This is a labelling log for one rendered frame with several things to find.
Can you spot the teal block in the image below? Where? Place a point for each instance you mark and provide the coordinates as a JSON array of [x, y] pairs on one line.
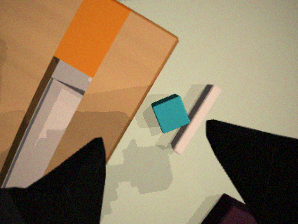
[[170, 113]]

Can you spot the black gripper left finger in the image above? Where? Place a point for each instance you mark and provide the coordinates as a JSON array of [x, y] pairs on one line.
[[72, 193]]

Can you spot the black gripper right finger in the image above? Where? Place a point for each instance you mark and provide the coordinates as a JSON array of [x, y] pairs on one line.
[[262, 166]]

